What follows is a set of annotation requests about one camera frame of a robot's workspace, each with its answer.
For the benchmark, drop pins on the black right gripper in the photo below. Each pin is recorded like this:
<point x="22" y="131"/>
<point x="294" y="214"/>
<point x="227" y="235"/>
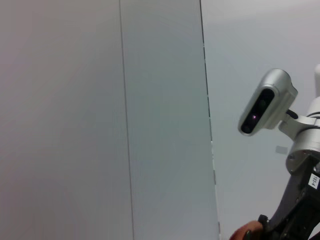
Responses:
<point x="292" y="200"/>

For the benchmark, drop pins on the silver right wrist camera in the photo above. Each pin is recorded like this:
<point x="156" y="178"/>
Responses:
<point x="270" y="105"/>

